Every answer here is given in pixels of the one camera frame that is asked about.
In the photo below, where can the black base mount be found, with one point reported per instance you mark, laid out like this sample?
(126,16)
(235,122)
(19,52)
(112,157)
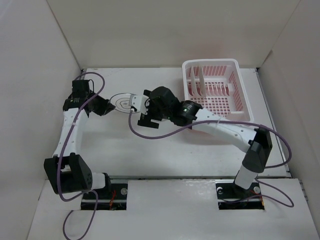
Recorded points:
(232,197)
(108,200)

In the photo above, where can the green quatrefoil plate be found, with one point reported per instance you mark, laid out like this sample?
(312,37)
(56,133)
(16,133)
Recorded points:
(121,101)

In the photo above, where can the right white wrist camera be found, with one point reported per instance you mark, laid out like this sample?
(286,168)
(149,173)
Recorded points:
(139,103)

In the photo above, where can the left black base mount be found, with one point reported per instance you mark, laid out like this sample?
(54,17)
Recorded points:
(108,200)

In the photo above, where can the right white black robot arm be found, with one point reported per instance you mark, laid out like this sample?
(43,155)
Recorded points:
(255,142)

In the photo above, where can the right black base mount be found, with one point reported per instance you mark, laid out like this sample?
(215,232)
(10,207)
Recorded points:
(232,197)

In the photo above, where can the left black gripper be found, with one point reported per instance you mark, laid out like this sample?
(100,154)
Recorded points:
(105,106)

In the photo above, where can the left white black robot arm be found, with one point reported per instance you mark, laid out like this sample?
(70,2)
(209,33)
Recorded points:
(66,170)

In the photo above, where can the pink white dish rack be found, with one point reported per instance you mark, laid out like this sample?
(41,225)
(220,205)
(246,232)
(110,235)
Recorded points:
(226,95)

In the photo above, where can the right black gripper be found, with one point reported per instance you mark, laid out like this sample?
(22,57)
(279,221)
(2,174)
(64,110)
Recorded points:
(145,120)

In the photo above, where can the orange sunburst plate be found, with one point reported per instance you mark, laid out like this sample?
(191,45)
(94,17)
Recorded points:
(202,82)
(193,83)

